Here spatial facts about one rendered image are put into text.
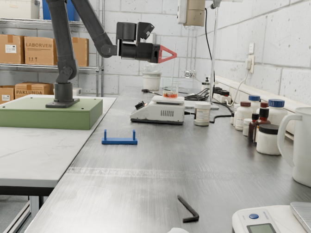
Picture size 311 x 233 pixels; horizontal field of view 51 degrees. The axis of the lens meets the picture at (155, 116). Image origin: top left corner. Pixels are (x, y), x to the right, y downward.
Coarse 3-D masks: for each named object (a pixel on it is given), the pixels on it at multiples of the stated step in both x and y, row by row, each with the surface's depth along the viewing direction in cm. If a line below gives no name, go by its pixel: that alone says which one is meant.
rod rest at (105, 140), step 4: (104, 132) 89; (104, 136) 89; (132, 136) 92; (104, 140) 89; (108, 140) 90; (112, 140) 90; (116, 140) 90; (120, 140) 90; (124, 140) 90; (128, 140) 90; (132, 140) 91; (136, 140) 91
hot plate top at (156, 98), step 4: (156, 96) 126; (160, 96) 127; (152, 100) 118; (156, 100) 118; (160, 100) 117; (164, 100) 117; (168, 100) 117; (172, 100) 117; (176, 100) 117; (180, 100) 118
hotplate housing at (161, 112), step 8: (152, 104) 118; (160, 104) 118; (168, 104) 119; (176, 104) 119; (184, 104) 123; (136, 112) 119; (144, 112) 118; (152, 112) 118; (160, 112) 118; (168, 112) 117; (176, 112) 117; (184, 112) 125; (136, 120) 120; (144, 120) 119; (152, 120) 119; (160, 120) 119; (168, 120) 118; (176, 120) 118
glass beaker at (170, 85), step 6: (162, 78) 121; (168, 78) 119; (174, 78) 119; (162, 84) 121; (168, 84) 119; (174, 84) 119; (162, 90) 122; (168, 90) 120; (174, 90) 120; (162, 96) 122; (168, 96) 120; (174, 96) 120
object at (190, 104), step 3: (186, 102) 169; (189, 102) 169; (192, 102) 170; (195, 102) 170; (204, 102) 172; (186, 105) 158; (189, 105) 158; (192, 105) 158; (213, 105) 162; (216, 105) 162; (189, 108) 156; (192, 108) 156; (213, 108) 156; (216, 108) 156
